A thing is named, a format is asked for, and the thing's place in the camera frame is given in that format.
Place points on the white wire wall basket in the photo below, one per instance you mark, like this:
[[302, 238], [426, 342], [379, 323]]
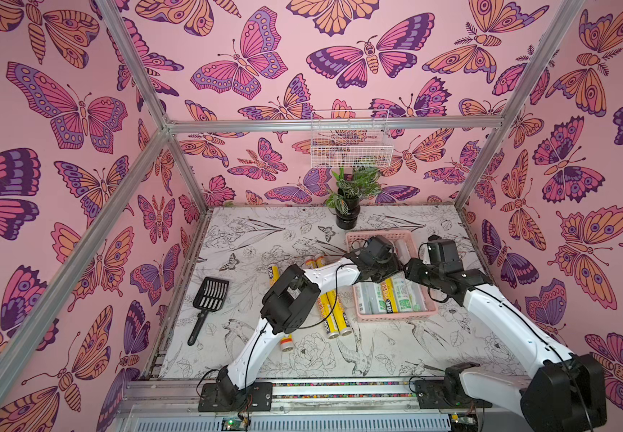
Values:
[[350, 142]]

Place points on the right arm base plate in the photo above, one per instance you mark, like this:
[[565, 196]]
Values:
[[439, 394]]

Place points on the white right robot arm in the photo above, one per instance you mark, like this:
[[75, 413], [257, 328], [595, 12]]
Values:
[[560, 391]]

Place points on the aluminium frame rail base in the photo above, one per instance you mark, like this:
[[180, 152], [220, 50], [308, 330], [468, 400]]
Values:
[[414, 403]]

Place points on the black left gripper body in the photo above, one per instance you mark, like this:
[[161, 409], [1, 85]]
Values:
[[387, 268]]

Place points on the potted green plant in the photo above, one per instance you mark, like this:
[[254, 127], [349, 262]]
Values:
[[351, 189]]

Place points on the black plastic scraper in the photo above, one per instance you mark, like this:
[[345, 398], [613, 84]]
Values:
[[210, 298]]

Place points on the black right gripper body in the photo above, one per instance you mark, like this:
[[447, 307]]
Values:
[[417, 265]]

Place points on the pink plastic basket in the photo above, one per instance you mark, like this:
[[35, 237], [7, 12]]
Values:
[[354, 239]]

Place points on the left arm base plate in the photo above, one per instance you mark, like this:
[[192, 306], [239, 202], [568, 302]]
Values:
[[217, 397]]

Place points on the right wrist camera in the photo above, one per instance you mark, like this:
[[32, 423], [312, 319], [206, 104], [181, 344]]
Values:
[[441, 250]]

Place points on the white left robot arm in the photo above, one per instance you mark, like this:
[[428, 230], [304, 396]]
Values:
[[289, 302]]

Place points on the yellow red wrap roll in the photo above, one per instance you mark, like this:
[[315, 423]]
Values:
[[286, 343]]

